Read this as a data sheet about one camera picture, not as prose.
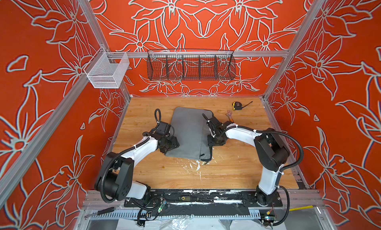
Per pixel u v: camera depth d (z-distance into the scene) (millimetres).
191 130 994
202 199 742
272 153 490
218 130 693
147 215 711
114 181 422
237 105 1102
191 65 976
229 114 1068
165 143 733
